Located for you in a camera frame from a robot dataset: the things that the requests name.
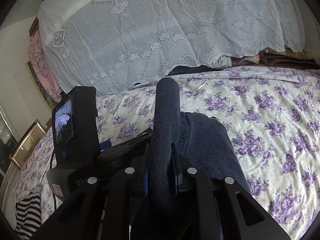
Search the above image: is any stacked bedding under cover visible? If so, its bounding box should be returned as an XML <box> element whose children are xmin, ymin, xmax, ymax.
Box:
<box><xmin>168</xmin><ymin>48</ymin><xmax>319</xmax><ymax>76</ymax></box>

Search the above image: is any navy school cardigan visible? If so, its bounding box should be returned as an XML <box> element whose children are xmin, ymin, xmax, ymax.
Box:
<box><xmin>130</xmin><ymin>77</ymin><xmax>252</xmax><ymax>240</ymax></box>

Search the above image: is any white lace cover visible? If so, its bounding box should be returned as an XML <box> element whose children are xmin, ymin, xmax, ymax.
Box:
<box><xmin>38</xmin><ymin>0</ymin><xmax>305</xmax><ymax>94</ymax></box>

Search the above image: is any black camera unit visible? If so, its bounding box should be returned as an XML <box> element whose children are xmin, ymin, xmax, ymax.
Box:
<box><xmin>52</xmin><ymin>86</ymin><xmax>100</xmax><ymax>167</ymax></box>

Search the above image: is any gold picture frame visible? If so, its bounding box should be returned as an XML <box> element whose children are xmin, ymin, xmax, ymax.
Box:
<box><xmin>9</xmin><ymin>119</ymin><xmax>46</xmax><ymax>170</ymax></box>

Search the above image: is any pink floral fabric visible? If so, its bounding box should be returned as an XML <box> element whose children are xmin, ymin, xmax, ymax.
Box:
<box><xmin>28</xmin><ymin>29</ymin><xmax>62</xmax><ymax>103</ymax></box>

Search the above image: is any black white striped garment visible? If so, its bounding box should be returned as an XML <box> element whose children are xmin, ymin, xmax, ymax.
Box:
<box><xmin>15</xmin><ymin>191</ymin><xmax>42</xmax><ymax>239</ymax></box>

